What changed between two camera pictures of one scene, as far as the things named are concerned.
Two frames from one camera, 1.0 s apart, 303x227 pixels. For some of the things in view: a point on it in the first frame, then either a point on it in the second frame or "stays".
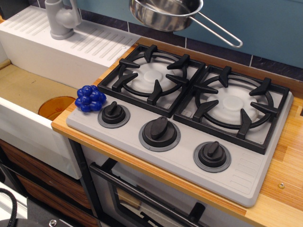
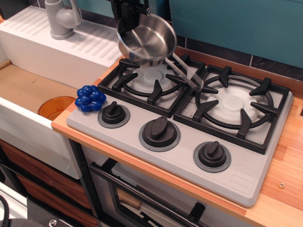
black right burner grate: (239, 104) stays
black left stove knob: (114, 116) stays
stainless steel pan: (169, 15) → (154, 42)
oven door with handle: (127, 197) stays
